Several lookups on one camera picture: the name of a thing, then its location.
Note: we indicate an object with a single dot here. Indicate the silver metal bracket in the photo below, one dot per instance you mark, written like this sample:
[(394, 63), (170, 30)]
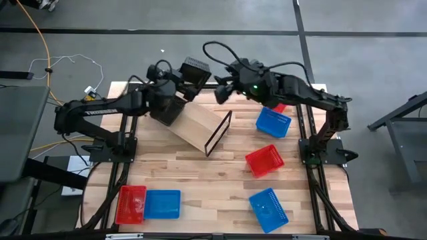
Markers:
[(310, 237), (123, 236)]

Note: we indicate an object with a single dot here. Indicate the black plastic basket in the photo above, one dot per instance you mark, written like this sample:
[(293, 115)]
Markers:
[(171, 113), (197, 75)]

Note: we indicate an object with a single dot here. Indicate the red plastic basket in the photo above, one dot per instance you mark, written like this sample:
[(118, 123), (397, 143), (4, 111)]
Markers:
[(280, 108), (264, 161), (130, 205)]

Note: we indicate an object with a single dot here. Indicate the wooden shelf with black frame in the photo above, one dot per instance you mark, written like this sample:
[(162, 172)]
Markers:
[(197, 123)]

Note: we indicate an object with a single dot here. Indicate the black floor stand foot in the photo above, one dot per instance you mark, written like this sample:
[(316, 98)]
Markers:
[(16, 75)]

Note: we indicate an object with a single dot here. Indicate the white box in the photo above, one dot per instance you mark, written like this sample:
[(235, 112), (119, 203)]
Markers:
[(78, 163)]

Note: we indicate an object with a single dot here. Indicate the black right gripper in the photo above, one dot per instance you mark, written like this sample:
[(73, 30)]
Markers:
[(247, 75)]

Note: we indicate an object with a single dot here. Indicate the black flat beam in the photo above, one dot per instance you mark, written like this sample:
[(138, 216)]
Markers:
[(53, 173)]

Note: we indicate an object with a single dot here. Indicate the yellow plug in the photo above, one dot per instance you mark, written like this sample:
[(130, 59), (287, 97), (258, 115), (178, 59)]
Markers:
[(88, 98)]

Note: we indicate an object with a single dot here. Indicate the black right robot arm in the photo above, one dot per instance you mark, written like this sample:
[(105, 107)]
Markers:
[(300, 91)]

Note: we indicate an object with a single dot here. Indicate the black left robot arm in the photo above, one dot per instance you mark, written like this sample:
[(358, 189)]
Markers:
[(100, 111)]

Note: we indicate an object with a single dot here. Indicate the blue plastic basket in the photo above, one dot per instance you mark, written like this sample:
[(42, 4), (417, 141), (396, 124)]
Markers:
[(162, 204), (267, 210), (273, 122)]

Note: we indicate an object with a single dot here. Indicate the grey flat panel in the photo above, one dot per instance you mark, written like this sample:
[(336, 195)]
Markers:
[(20, 133)]

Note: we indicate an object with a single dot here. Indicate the black metal stand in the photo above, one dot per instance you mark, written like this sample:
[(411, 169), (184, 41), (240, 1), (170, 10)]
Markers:
[(397, 111)]

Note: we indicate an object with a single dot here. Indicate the white plug adapter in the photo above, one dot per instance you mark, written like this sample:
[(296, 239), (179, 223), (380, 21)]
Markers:
[(89, 90)]

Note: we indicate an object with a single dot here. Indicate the black wheeled base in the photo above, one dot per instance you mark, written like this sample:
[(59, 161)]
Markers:
[(46, 4)]

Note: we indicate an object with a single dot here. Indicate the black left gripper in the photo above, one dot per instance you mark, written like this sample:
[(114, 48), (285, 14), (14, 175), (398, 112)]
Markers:
[(175, 83)]

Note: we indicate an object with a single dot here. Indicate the black aluminium table frame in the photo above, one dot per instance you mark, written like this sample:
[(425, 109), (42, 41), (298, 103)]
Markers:
[(314, 186)]

